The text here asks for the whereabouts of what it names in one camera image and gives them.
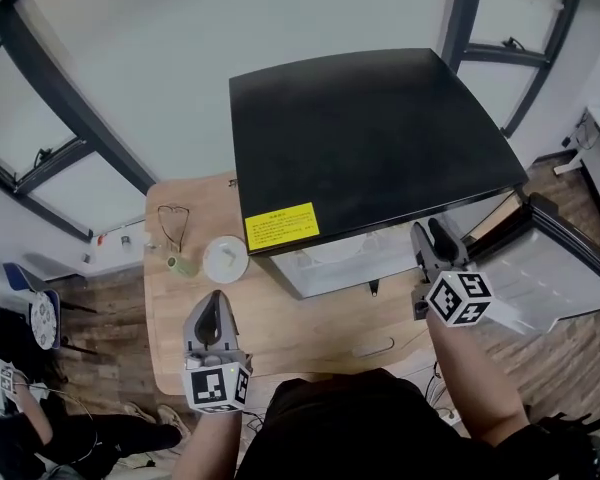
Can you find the person's body black clothing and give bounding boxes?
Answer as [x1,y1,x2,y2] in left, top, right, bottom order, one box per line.
[235,367,600,480]

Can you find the person's left forearm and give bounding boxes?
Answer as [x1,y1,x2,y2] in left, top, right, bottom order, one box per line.
[171,409,245,480]

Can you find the black framed window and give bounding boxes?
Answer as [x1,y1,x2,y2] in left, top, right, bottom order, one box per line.
[0,0,157,243]
[438,0,590,138]

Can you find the patterned round cushion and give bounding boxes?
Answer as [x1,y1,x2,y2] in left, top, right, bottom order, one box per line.
[27,289,62,352]

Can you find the round thin-rim eyeglasses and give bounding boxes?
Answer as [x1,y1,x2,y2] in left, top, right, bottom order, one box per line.
[156,204,191,255]

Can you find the person's right forearm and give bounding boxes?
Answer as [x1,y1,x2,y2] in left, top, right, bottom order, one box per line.
[423,311,532,453]

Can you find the blue chair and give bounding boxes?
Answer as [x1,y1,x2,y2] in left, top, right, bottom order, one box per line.
[1,261,99,355]

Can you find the light green cup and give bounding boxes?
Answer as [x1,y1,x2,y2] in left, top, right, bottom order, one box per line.
[165,254,195,278]

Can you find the black mini fridge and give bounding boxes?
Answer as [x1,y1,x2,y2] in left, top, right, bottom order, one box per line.
[228,47,600,337]

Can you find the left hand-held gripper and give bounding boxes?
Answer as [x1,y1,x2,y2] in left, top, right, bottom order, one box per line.
[182,290,253,415]

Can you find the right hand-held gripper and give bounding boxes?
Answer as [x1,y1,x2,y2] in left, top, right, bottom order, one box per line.
[412,217,494,328]

